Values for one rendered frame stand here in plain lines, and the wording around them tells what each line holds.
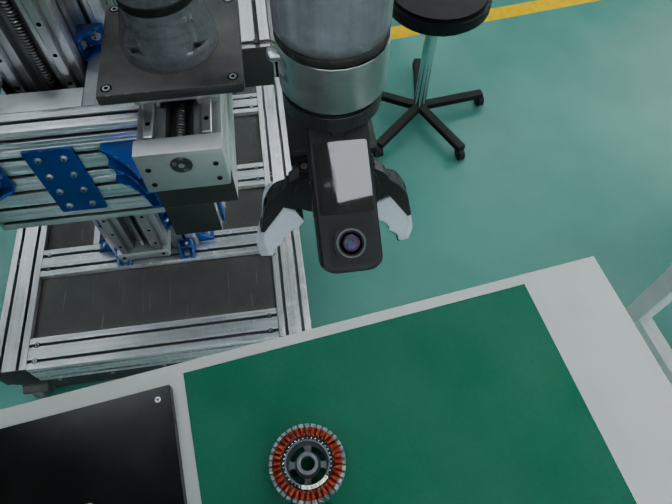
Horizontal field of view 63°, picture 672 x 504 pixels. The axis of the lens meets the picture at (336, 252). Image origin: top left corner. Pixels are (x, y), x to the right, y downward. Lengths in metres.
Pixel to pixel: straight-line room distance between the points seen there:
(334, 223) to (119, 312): 1.32
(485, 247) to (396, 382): 1.11
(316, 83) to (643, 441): 0.80
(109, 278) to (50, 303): 0.17
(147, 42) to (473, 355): 0.71
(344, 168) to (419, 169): 1.73
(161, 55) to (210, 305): 0.87
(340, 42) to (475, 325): 0.71
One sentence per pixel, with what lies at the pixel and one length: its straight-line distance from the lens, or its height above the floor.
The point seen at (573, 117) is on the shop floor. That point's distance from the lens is 2.47.
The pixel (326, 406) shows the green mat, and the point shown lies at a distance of 0.91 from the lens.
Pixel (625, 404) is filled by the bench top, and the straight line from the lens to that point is 1.02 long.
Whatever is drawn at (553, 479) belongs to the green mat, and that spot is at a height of 0.75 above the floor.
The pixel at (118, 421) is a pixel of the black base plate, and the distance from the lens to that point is 0.94.
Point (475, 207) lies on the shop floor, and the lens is 2.06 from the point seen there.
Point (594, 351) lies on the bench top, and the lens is 1.03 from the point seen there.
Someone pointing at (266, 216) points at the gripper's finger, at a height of 1.23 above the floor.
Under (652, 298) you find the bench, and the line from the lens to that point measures 1.69.
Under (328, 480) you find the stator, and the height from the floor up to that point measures 0.79.
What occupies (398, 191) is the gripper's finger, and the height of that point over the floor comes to 1.25.
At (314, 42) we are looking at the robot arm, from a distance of 0.34.
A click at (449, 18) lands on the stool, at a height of 0.56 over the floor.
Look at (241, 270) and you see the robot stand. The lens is 1.64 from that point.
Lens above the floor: 1.63
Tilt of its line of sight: 59 degrees down
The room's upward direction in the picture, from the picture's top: straight up
